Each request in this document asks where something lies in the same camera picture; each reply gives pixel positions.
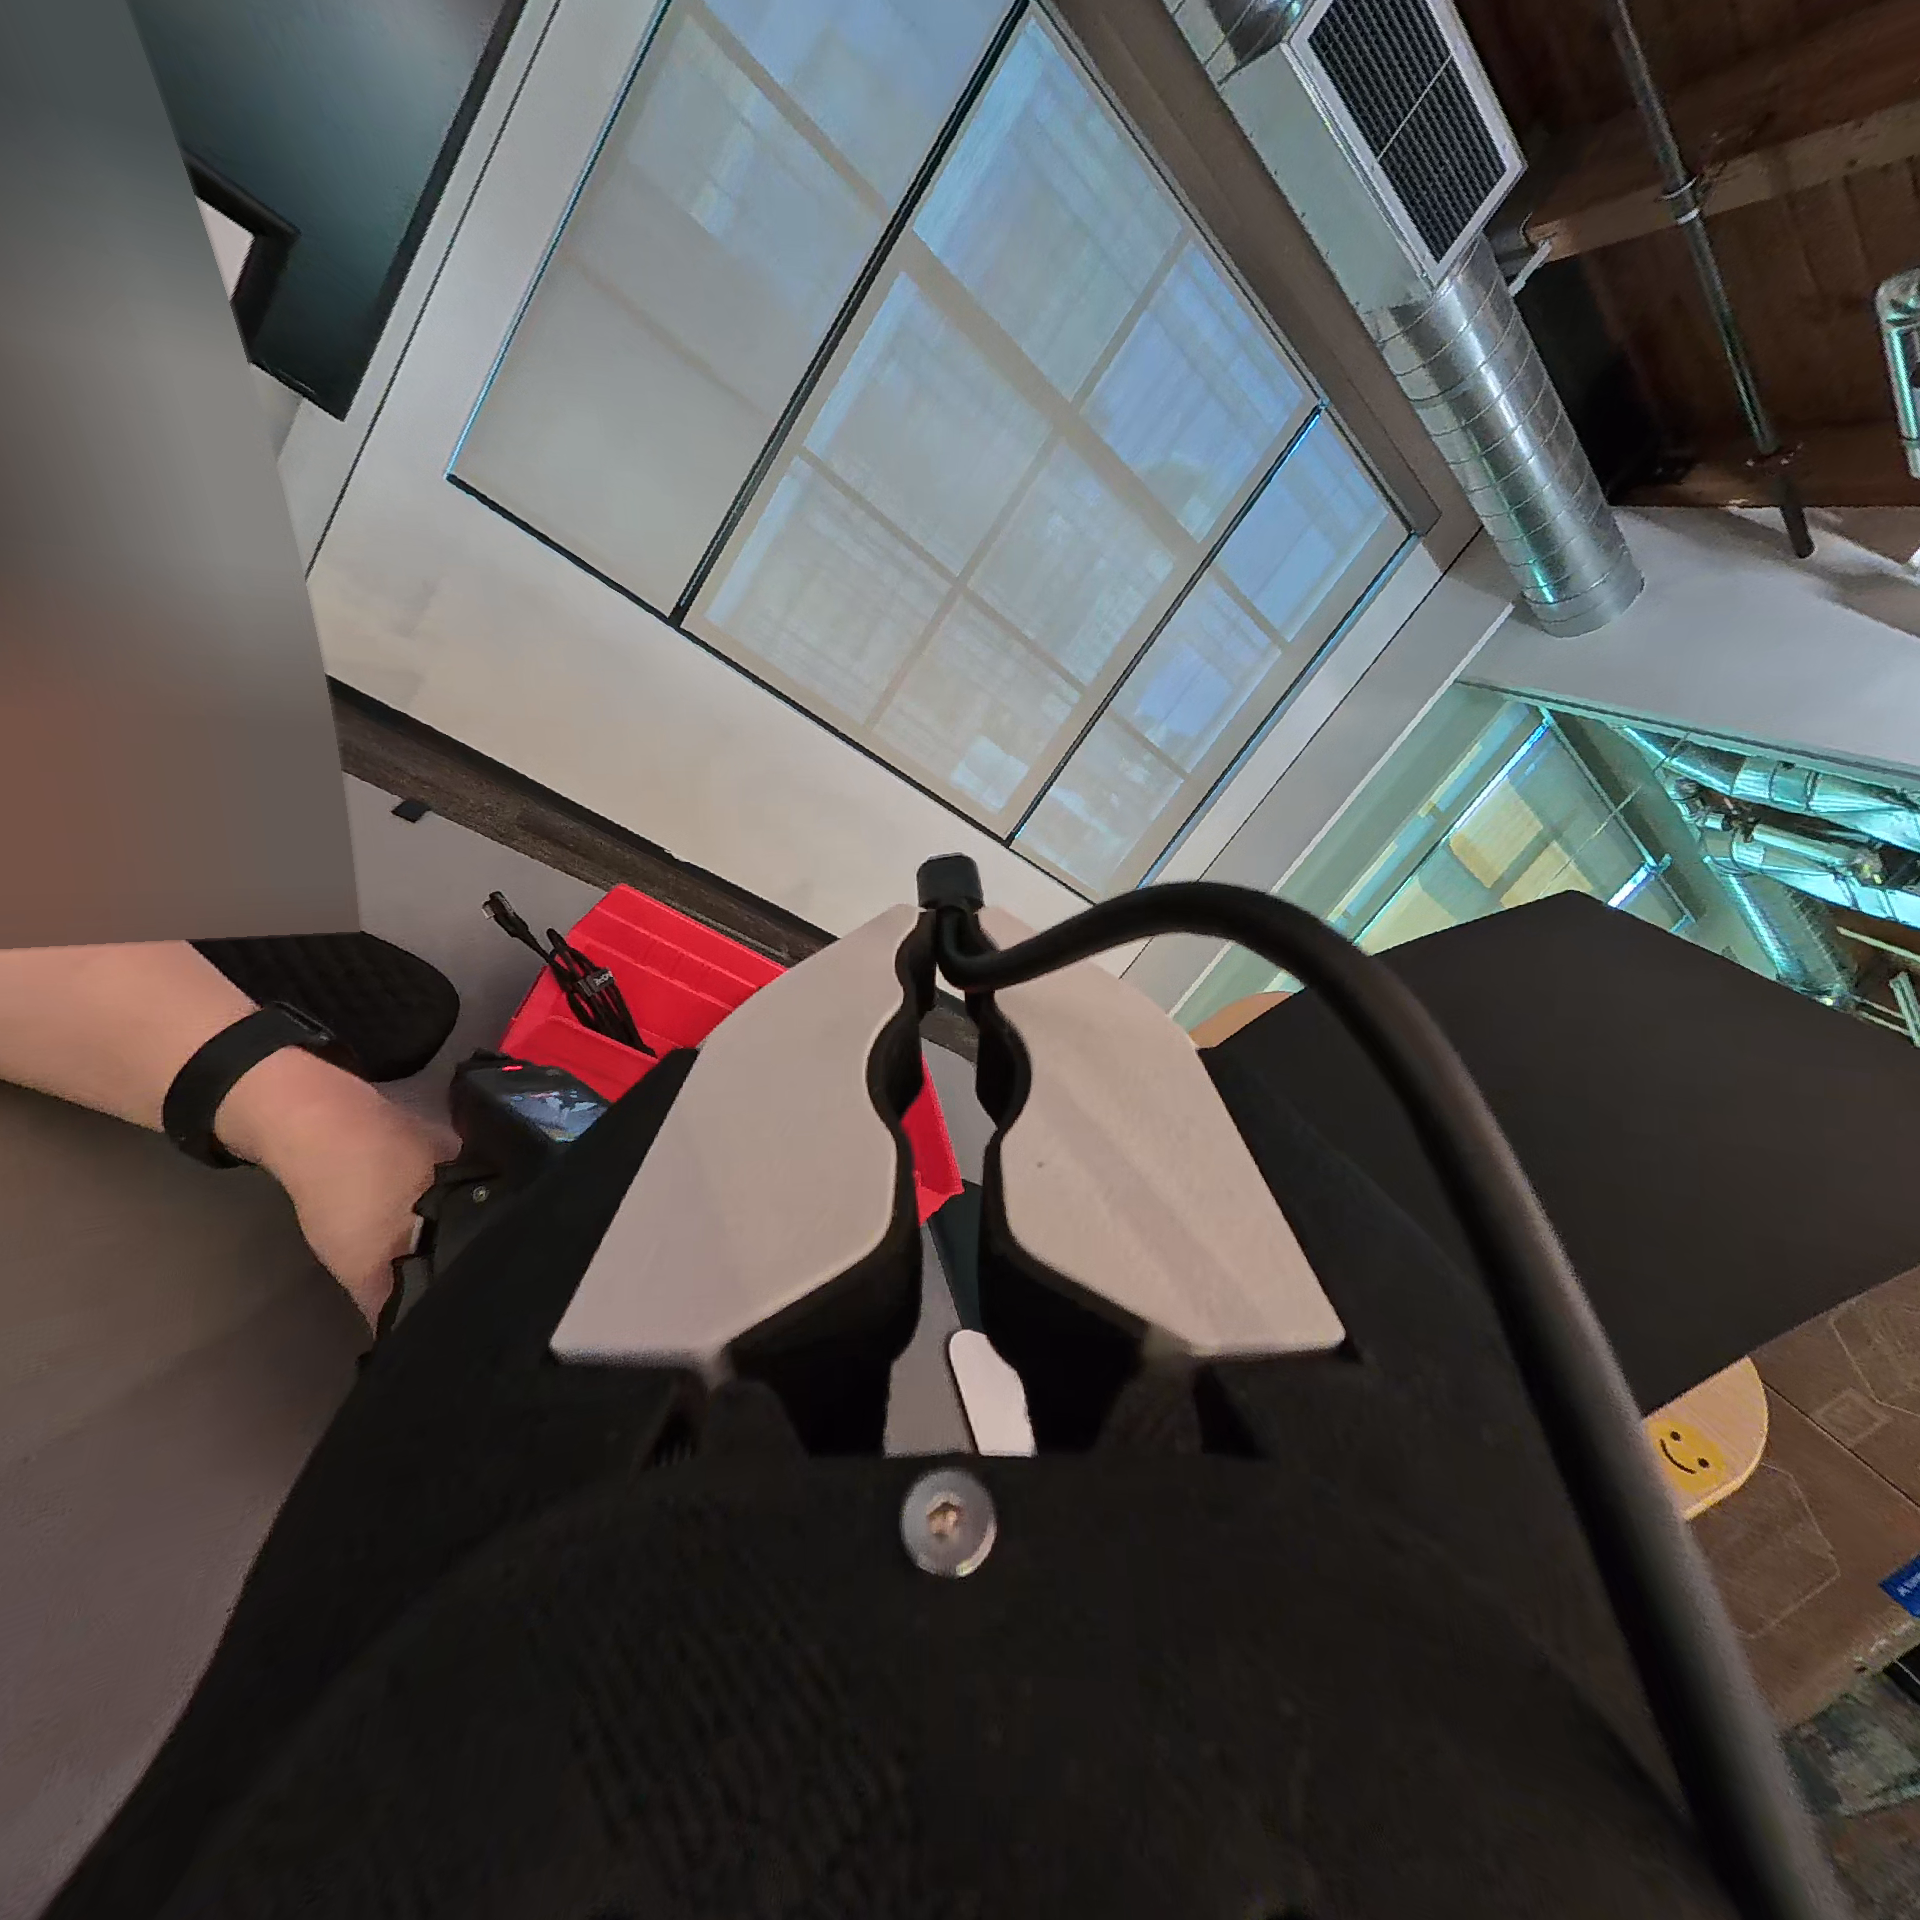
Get black wrist watch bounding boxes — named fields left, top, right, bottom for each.
left=162, top=1002, right=339, bottom=1168

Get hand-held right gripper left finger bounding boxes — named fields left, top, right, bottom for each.
left=548, top=901, right=929, bottom=1456

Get thick black usb-c cable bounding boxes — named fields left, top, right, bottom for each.
left=914, top=852, right=1853, bottom=1920

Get person's left forearm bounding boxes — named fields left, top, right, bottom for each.
left=0, top=942, right=226, bottom=1133

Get thin dark ceiling pipe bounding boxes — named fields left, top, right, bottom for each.
left=1604, top=0, right=1823, bottom=557

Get bundled black cables with strap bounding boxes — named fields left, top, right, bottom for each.
left=483, top=891, right=653, bottom=1059

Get black panel on wooden board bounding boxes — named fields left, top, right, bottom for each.
left=1185, top=891, right=1920, bottom=1524

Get red plastic bin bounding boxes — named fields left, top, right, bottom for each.
left=499, top=885, right=962, bottom=1220

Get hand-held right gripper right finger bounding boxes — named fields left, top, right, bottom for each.
left=971, top=903, right=1354, bottom=1456

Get person's left hand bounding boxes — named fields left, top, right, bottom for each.
left=263, top=1071, right=467, bottom=1328

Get ceiling air vent unit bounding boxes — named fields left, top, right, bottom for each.
left=1171, top=0, right=1530, bottom=287

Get white divider foot plate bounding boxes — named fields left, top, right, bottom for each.
left=945, top=1328, right=1037, bottom=1456

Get ribbed round metal duct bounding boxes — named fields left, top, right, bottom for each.
left=1364, top=230, right=1643, bottom=640

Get black wall screen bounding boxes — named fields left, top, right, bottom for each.
left=127, top=0, right=529, bottom=422

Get large gridded window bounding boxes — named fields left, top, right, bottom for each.
left=447, top=0, right=1420, bottom=903

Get person's black textured clothing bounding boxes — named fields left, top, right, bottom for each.
left=191, top=932, right=462, bottom=1085

